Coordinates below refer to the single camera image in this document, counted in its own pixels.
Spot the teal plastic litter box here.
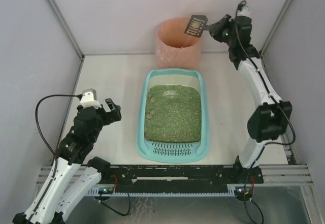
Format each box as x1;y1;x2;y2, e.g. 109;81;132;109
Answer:
136;69;210;164

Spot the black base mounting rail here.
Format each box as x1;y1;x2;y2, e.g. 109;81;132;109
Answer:
96;165;264;193

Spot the left base power cable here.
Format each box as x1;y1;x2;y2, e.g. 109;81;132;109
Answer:
97;174;132;216

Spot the black litter scoop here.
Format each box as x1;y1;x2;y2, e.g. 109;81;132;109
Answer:
184;15;213;38

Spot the right base power cable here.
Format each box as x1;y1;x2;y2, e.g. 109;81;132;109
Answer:
235;168;265;224

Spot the white slotted cable duct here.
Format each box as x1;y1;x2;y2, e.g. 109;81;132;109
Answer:
85;186;244;198

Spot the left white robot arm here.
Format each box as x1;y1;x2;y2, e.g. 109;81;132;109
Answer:
12;99;122;223

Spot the pink lined trash bin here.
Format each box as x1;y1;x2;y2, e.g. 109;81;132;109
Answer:
155;18;203;70

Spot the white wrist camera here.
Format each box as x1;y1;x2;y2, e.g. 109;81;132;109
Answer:
237;1;251;18
80;88;102;109

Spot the green cat litter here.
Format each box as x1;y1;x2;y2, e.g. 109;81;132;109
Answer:
144;85;202;143

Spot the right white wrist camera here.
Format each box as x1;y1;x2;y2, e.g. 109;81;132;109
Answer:
237;1;251;18

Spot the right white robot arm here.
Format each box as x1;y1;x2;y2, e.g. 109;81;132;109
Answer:
206;14;293;183

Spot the base power cable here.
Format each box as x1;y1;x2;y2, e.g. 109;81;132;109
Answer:
97;174;132;216
235;168;265;224

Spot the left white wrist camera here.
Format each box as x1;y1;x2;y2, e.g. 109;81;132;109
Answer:
80;88;102;109

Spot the left black camera cable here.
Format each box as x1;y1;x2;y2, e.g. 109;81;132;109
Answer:
35;93;83;176

